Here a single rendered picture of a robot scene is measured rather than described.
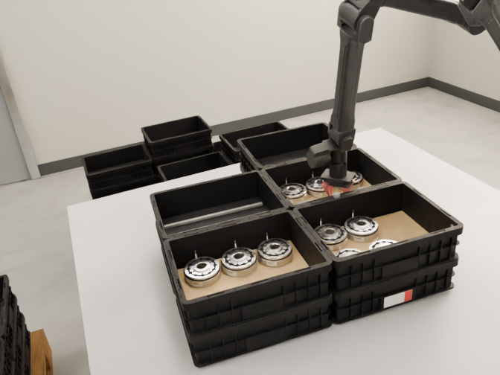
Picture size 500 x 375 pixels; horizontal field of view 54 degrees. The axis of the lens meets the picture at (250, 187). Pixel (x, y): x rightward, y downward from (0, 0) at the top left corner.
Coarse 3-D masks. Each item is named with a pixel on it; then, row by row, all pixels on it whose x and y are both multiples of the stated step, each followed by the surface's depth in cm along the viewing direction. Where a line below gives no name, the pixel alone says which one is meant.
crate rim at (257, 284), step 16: (240, 224) 146; (176, 240) 142; (176, 272) 128; (288, 272) 124; (304, 272) 124; (320, 272) 126; (176, 288) 123; (240, 288) 120; (256, 288) 121; (192, 304) 117; (208, 304) 119
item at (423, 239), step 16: (368, 192) 156; (416, 192) 153; (304, 208) 151; (304, 224) 143; (320, 240) 135; (416, 240) 131; (432, 240) 133; (352, 256) 128; (368, 256) 128; (384, 256) 130
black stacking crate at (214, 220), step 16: (240, 176) 174; (256, 176) 176; (176, 192) 169; (192, 192) 171; (208, 192) 173; (224, 192) 175; (240, 192) 177; (256, 192) 179; (160, 208) 170; (176, 208) 172; (192, 208) 173; (208, 208) 175; (224, 208) 174; (256, 208) 172; (272, 208) 166; (192, 224) 166; (208, 224) 166
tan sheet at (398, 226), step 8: (384, 216) 161; (392, 216) 160; (400, 216) 160; (384, 224) 157; (392, 224) 156; (400, 224) 156; (408, 224) 156; (416, 224) 155; (384, 232) 153; (392, 232) 152; (400, 232) 152; (408, 232) 152; (416, 232) 151; (424, 232) 151; (376, 240) 149; (400, 240) 148; (344, 248) 148; (352, 248) 147; (360, 248) 147; (368, 248) 147
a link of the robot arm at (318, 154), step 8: (320, 144) 152; (328, 144) 152; (336, 144) 152; (344, 144) 148; (352, 144) 149; (312, 152) 151; (320, 152) 150; (328, 152) 152; (312, 160) 152; (320, 160) 152; (328, 160) 153; (312, 168) 154
